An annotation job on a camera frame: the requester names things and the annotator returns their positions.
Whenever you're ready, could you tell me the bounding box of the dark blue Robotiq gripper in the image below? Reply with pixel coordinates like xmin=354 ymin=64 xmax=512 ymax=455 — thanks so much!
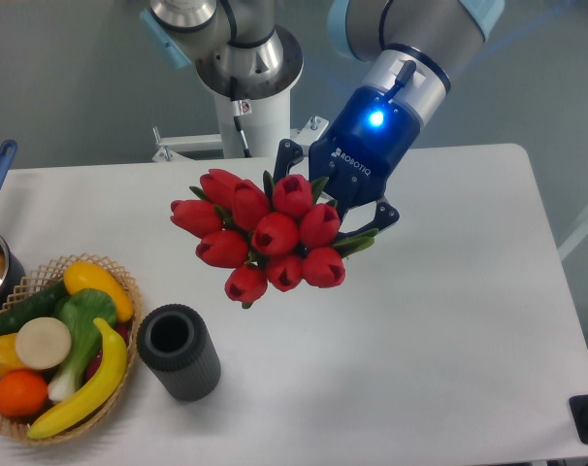
xmin=273 ymin=86 xmax=420 ymax=240

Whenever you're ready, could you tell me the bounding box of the yellow plastic banana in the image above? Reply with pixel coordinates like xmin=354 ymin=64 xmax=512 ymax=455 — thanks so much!
xmin=27 ymin=317 xmax=128 ymax=440

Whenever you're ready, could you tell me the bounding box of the yellow bell pepper toy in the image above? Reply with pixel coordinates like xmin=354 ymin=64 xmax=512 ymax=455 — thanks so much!
xmin=0 ymin=333 xmax=29 ymax=378

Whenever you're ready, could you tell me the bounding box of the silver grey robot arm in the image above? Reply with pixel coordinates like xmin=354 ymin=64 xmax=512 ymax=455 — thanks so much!
xmin=141 ymin=1 xmax=505 ymax=231

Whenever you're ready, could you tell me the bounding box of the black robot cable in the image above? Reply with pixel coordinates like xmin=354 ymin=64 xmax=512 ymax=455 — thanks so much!
xmin=229 ymin=77 xmax=253 ymax=159

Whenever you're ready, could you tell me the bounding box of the red tulip bouquet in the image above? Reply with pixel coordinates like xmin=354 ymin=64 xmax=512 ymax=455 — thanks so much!
xmin=170 ymin=169 xmax=379 ymax=309

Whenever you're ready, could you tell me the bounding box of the green bok choy toy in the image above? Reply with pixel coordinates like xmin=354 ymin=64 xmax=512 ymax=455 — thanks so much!
xmin=49 ymin=288 xmax=117 ymax=404

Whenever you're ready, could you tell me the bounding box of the dark grey ribbed vase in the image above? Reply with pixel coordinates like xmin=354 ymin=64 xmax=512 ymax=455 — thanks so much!
xmin=137 ymin=304 xmax=221 ymax=401

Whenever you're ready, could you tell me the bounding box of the dark green cucumber toy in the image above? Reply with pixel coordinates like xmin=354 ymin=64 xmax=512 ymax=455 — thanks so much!
xmin=0 ymin=282 xmax=69 ymax=336

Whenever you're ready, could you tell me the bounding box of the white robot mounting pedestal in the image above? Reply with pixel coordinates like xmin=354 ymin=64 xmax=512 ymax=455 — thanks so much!
xmin=152 ymin=89 xmax=329 ymax=162

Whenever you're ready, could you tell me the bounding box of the woven wicker fruit basket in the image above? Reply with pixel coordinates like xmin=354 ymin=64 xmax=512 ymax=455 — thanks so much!
xmin=0 ymin=253 xmax=143 ymax=446

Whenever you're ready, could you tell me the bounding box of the orange plastic fruit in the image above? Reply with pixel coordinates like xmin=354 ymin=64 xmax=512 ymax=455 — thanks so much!
xmin=0 ymin=370 xmax=48 ymax=417

